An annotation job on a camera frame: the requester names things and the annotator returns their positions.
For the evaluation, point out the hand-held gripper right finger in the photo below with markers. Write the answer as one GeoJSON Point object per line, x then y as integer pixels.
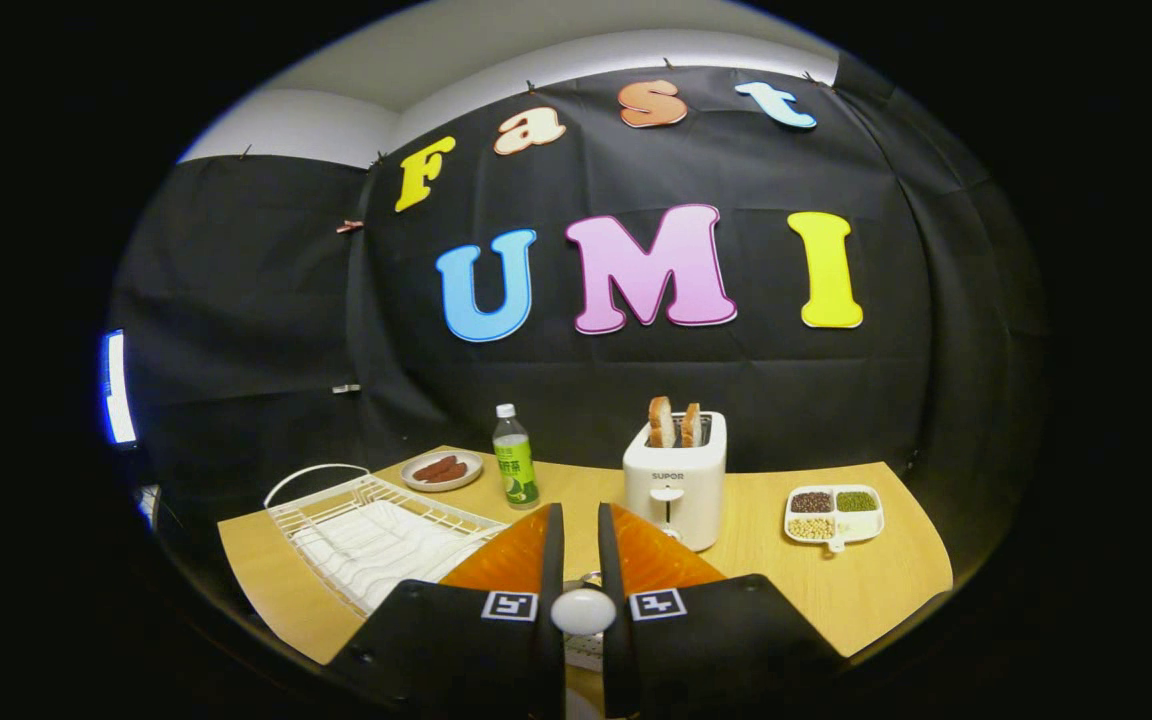
{"type": "Point", "coordinates": [726, 650]}

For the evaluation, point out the small grey saucer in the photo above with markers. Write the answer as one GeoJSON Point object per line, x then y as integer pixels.
{"type": "Point", "coordinates": [471, 462]}

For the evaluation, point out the brown sausage piece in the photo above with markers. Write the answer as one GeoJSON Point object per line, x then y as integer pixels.
{"type": "Point", "coordinates": [450, 473]}
{"type": "Point", "coordinates": [433, 466]}

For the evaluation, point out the bright monitor screen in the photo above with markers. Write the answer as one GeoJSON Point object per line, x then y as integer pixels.
{"type": "Point", "coordinates": [117, 390]}

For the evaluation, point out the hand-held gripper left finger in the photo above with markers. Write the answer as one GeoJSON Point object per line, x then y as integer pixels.
{"type": "Point", "coordinates": [456, 650]}

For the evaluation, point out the green label drink bottle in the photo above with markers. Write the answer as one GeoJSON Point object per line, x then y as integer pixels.
{"type": "Point", "coordinates": [516, 470]}

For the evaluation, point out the white toaster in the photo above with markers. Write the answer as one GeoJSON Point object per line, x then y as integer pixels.
{"type": "Point", "coordinates": [691, 480]}

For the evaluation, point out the black backdrop cloth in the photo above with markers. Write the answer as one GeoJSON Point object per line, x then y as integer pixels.
{"type": "Point", "coordinates": [636, 370]}

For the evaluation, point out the pile of green beans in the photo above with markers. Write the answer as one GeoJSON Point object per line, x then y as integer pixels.
{"type": "Point", "coordinates": [856, 500]}

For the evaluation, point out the pile of yellow beans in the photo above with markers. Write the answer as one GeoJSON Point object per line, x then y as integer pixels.
{"type": "Point", "coordinates": [811, 527]}

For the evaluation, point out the pile of dark red beans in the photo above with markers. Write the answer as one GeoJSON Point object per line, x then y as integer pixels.
{"type": "Point", "coordinates": [811, 501]}

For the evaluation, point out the white divided snack tray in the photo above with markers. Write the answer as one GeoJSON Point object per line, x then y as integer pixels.
{"type": "Point", "coordinates": [861, 527]}

